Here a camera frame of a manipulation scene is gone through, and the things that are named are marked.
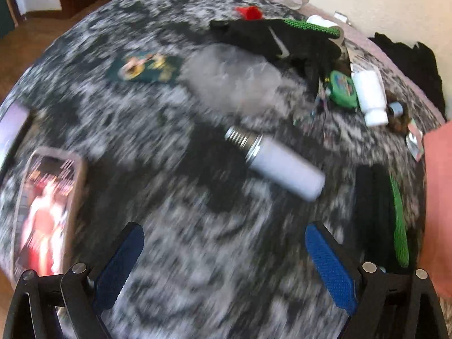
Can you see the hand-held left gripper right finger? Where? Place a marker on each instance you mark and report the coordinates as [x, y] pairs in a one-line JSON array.
[[328, 268]]

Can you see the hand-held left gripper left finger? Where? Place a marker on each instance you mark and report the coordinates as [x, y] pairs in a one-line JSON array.
[[120, 265]]

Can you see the white bottle with metal thread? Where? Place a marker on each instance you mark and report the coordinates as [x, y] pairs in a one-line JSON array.
[[286, 171]]

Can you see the person's right forearm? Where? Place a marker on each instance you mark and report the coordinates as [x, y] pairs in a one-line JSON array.
[[439, 201]]

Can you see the phone with red picture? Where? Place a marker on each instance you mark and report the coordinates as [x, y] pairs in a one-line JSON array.
[[46, 215]]

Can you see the grey mottled blanket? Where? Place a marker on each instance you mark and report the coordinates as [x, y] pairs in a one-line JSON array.
[[176, 130]]

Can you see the silver foil wrapper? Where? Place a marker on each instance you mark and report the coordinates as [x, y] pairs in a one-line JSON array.
[[415, 141]]

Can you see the brown fuzzy object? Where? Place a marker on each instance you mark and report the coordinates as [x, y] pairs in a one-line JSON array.
[[398, 122]]

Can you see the small grey cylinder cap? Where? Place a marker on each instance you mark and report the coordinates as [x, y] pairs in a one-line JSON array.
[[395, 107]]

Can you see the pale purple flat object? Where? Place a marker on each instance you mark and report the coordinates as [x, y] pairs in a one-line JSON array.
[[12, 127]]

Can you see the white plastic bottle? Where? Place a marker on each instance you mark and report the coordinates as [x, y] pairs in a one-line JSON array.
[[369, 95]]

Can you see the green round tape measure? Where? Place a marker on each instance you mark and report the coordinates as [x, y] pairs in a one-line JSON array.
[[341, 89]]

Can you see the dark green printed card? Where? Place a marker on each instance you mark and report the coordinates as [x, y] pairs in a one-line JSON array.
[[146, 67]]

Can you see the clear plastic bag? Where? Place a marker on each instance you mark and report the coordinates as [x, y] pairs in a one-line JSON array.
[[233, 77]]

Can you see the black cloth pile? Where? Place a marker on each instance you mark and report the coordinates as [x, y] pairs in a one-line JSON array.
[[413, 63]]

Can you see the white round container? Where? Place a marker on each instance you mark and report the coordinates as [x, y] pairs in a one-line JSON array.
[[319, 20]]

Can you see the red fuzzy object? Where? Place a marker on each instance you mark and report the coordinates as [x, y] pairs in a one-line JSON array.
[[249, 12]]

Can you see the dark green hanging cloth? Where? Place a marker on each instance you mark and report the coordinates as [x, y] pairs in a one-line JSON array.
[[9, 3]]

